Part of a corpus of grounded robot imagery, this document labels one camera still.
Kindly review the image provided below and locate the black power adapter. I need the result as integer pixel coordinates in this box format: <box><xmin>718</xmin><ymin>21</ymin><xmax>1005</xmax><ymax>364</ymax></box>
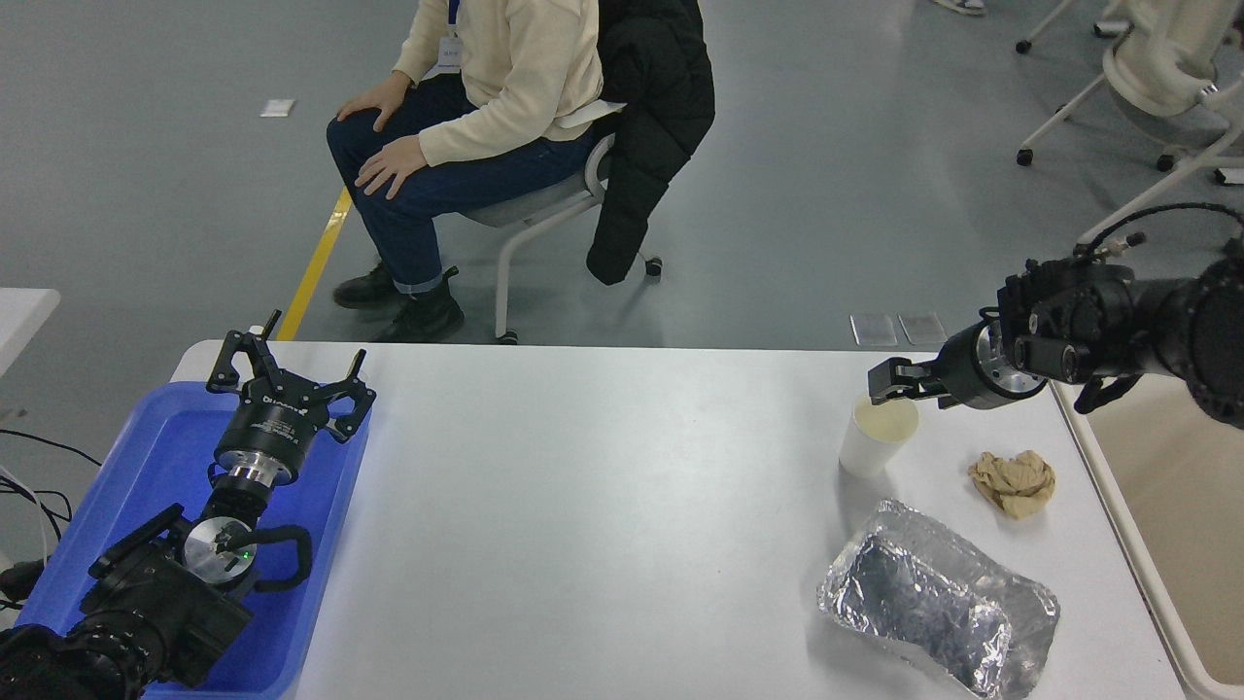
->
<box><xmin>0</xmin><ymin>559</ymin><xmax>47</xmax><ymax>612</ymax></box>

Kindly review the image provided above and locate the white paper cup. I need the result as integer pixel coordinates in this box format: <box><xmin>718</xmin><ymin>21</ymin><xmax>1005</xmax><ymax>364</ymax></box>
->
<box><xmin>839</xmin><ymin>394</ymin><xmax>920</xmax><ymax>479</ymax></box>

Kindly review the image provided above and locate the blue lanyard with badge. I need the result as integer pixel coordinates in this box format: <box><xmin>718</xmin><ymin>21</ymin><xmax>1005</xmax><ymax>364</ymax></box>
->
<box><xmin>436</xmin><ymin>0</ymin><xmax>464</xmax><ymax>71</ymax></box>

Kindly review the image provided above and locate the person's left hand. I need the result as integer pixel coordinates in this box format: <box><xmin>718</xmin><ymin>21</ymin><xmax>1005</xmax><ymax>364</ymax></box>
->
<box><xmin>355</xmin><ymin>136</ymin><xmax>431</xmax><ymax>200</ymax></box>

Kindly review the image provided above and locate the person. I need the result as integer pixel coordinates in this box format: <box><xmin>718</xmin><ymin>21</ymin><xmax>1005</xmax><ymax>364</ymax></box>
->
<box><xmin>326</xmin><ymin>0</ymin><xmax>623</xmax><ymax>343</ymax></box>

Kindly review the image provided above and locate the blue plastic tray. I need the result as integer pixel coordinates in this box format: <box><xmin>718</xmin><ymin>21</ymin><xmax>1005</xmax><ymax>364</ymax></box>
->
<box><xmin>15</xmin><ymin>382</ymin><xmax>373</xmax><ymax>699</ymax></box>

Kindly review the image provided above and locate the large pale bin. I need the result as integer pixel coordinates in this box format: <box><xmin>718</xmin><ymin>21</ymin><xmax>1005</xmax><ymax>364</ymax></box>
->
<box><xmin>1050</xmin><ymin>374</ymin><xmax>1244</xmax><ymax>700</ymax></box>

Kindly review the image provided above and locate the white office chair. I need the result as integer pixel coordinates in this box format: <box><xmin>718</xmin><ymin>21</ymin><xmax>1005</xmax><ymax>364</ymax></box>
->
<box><xmin>1014</xmin><ymin>0</ymin><xmax>1133</xmax><ymax>54</ymax></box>
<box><xmin>1016</xmin><ymin>0</ymin><xmax>1244</xmax><ymax>246</ymax></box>

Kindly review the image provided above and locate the black jacket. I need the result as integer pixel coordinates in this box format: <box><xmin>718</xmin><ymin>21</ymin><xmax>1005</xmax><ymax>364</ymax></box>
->
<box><xmin>586</xmin><ymin>0</ymin><xmax>716</xmax><ymax>287</ymax></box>

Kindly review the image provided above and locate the white side table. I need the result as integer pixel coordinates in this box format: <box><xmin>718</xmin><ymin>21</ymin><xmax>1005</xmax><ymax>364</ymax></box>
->
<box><xmin>0</xmin><ymin>289</ymin><xmax>61</xmax><ymax>380</ymax></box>

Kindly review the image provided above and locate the thin white cable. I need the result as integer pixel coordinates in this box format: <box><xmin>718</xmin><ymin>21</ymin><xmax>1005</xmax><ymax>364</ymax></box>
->
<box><xmin>0</xmin><ymin>465</ymin><xmax>50</xmax><ymax>567</ymax></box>

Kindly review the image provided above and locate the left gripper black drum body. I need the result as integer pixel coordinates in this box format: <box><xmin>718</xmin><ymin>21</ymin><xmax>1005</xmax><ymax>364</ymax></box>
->
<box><xmin>214</xmin><ymin>379</ymin><xmax>328</xmax><ymax>475</ymax></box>

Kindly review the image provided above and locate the crumpled silver foil tray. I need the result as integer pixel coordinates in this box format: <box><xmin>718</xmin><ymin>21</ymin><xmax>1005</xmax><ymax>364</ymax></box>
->
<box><xmin>816</xmin><ymin>499</ymin><xmax>1062</xmax><ymax>700</ymax></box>

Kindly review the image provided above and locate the person's right hand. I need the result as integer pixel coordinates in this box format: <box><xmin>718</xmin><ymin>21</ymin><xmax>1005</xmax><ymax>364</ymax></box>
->
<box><xmin>335</xmin><ymin>71</ymin><xmax>414</xmax><ymax>132</ymax></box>

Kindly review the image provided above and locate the crumpled tan paper ball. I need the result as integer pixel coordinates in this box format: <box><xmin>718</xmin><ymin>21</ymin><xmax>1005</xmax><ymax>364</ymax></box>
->
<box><xmin>967</xmin><ymin>450</ymin><xmax>1056</xmax><ymax>520</ymax></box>

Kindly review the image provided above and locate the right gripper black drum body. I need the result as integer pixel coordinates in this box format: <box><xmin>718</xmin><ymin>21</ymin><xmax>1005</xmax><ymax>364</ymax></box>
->
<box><xmin>933</xmin><ymin>324</ymin><xmax>1004</xmax><ymax>410</ymax></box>

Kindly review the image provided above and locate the thin black cable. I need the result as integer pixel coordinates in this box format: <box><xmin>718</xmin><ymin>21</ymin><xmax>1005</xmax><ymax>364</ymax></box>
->
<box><xmin>0</xmin><ymin>428</ymin><xmax>103</xmax><ymax>545</ymax></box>

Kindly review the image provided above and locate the grey rolling chair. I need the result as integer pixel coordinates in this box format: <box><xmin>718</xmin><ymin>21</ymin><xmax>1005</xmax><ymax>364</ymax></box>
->
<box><xmin>457</xmin><ymin>97</ymin><xmax>667</xmax><ymax>346</ymax></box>

